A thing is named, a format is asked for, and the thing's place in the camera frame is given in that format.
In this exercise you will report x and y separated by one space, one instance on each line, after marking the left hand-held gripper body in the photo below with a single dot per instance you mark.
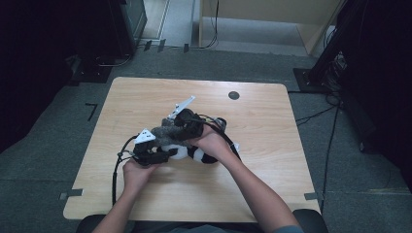
144 152

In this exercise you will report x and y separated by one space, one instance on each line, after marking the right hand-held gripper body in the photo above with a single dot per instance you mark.
192 124

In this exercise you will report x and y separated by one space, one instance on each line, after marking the person's left hand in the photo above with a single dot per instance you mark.
136 176

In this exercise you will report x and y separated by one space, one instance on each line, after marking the person's right hand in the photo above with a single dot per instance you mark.
213 145

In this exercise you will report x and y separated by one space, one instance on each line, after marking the dark round table grommet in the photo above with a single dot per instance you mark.
233 95

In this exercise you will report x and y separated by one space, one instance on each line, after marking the black floor tape mark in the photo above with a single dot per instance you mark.
93 111

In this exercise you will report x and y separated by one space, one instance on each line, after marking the dark floor tape strip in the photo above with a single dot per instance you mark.
161 45
186 48
147 45

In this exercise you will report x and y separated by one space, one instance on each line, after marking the person's dark clothing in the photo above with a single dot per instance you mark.
194 229

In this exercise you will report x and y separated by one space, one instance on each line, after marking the grey floor tape strip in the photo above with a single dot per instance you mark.
71 194

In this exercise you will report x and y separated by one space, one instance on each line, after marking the black stand base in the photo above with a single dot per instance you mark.
92 73

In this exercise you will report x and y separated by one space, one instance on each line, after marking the wooden cabinet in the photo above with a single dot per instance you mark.
259 8

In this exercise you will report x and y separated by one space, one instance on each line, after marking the black metal stand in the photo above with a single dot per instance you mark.
324 61

